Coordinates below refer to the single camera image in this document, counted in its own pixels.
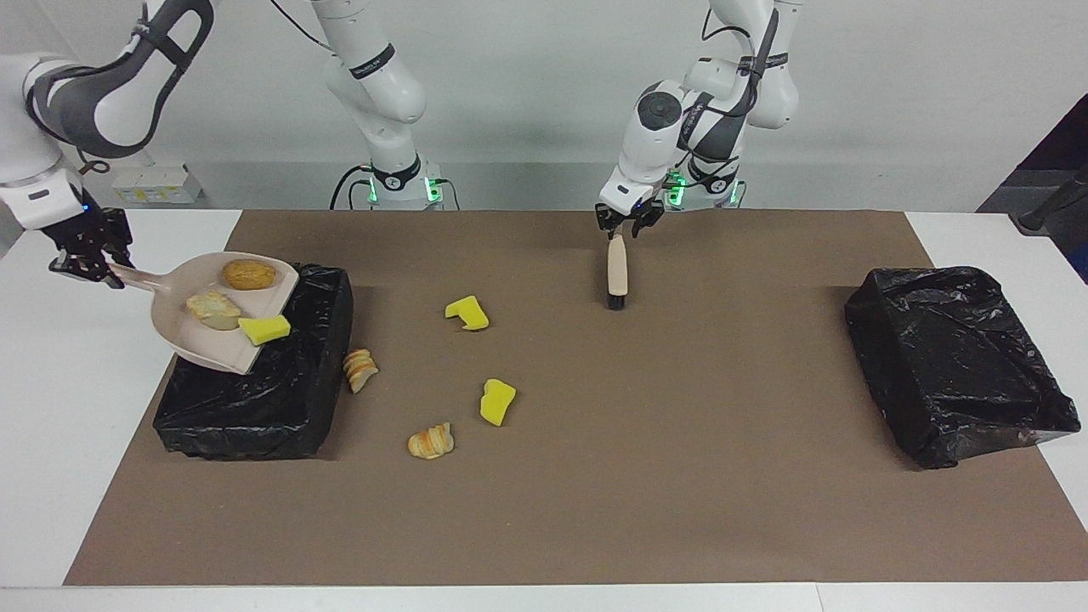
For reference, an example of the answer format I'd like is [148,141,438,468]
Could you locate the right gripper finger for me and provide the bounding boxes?
[48,253,94,283]
[89,246,128,290]

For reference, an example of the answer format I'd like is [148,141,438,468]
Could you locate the beige hand brush black bristles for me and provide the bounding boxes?
[604,234,631,310]

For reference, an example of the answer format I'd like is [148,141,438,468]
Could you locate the pale layered bread chunk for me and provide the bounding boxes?
[186,290,242,332]

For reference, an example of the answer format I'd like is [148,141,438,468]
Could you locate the beige plastic dustpan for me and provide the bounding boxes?
[109,252,300,376]

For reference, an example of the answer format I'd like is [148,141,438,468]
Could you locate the brown bread roll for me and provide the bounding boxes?
[222,259,279,292]

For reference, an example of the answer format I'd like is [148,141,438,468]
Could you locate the small yellow sponge piece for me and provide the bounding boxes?
[238,314,292,346]

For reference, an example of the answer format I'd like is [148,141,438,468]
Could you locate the striped croissant piece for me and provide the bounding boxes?
[407,422,456,461]
[343,348,380,394]

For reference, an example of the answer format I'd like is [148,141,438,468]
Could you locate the black bag-lined bin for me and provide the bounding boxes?
[153,262,354,461]
[844,266,1081,470]

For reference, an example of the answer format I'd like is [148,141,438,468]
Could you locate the white power strip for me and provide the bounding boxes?
[110,164,205,205]

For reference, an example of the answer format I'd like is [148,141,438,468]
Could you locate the notched yellow sponge piece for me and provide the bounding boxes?
[445,295,491,332]

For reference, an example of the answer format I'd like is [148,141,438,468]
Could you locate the yellow sponge block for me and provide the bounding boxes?
[479,379,518,427]

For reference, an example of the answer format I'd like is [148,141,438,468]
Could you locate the brown paper table mat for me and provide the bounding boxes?
[64,210,1088,587]

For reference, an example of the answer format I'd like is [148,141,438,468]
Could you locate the black right base cable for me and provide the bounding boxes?
[330,164,375,211]

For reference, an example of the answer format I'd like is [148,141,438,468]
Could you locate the black camera stand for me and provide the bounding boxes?
[1010,166,1088,236]

